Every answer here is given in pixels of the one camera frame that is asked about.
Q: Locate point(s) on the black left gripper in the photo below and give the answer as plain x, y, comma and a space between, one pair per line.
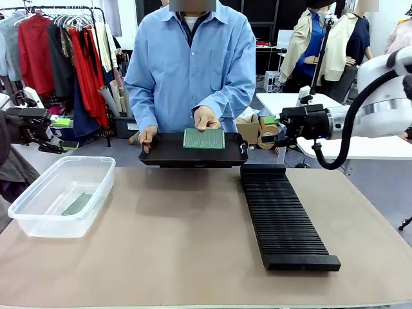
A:
27, 127

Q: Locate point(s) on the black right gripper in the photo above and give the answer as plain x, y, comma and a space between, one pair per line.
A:
305, 122

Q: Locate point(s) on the green PCB board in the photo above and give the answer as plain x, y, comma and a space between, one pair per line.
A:
203, 139
78, 204

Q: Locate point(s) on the black plastic tray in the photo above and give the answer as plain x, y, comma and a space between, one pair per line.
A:
193, 156

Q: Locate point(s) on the person's left forearm blue sleeve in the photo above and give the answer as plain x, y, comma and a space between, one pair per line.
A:
228, 103

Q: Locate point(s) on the person's right forearm blue sleeve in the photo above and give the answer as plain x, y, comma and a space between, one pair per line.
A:
140, 103

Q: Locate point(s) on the person's left hand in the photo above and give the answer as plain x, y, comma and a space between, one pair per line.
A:
206, 117

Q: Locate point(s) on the person's right hand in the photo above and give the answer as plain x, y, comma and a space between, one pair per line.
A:
148, 136

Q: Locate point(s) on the brown cardboard tape roll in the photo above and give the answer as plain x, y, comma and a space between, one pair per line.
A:
267, 133

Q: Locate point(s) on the cardboard box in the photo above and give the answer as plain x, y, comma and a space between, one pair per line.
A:
247, 130

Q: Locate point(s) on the navy hanging garment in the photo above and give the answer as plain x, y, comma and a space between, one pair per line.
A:
83, 116

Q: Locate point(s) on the grey paper roll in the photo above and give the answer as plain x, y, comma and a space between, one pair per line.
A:
108, 99

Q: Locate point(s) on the red hanging dress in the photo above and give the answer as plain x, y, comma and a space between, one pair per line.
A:
90, 80

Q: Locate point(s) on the dark fabric bundle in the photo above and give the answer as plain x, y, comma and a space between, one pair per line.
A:
14, 174

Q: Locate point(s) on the clear plastic storage box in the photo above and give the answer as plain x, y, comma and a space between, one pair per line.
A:
61, 196

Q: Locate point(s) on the dark grey storage bin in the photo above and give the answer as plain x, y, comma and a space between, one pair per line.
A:
124, 127

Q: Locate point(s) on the beige paper roll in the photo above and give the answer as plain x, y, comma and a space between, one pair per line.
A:
116, 95

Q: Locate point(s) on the black hanging garment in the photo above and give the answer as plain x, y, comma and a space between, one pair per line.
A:
61, 64

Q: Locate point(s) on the red hanging shirt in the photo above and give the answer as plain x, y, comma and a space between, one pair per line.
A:
35, 58

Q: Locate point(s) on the black slotted PCB rack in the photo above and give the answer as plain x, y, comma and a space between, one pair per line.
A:
283, 219

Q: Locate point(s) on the black tripod pole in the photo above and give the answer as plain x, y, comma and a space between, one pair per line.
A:
322, 54

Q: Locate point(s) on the mannequin beige jacket blue shirt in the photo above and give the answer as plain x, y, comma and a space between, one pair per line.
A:
305, 42

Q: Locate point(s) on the cream hanging garment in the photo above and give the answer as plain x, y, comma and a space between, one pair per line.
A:
104, 48

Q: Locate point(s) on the white background table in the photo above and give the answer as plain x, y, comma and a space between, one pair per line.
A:
370, 146

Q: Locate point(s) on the light grey hanging shirt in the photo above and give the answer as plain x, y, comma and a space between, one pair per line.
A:
8, 48

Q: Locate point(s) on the black clothes rack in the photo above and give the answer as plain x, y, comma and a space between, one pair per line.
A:
96, 38

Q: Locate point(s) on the person in blue shirt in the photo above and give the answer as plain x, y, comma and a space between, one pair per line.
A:
193, 64

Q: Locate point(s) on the mannequin cream jacket navy top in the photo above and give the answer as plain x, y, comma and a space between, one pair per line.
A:
344, 48

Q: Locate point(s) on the mannequin in pink top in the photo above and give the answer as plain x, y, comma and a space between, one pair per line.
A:
397, 38

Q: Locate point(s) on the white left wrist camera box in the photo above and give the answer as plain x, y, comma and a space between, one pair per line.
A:
33, 96

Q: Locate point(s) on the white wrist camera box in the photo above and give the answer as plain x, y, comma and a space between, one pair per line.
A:
33, 96
305, 95

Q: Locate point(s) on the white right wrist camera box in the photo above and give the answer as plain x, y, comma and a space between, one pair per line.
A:
305, 95

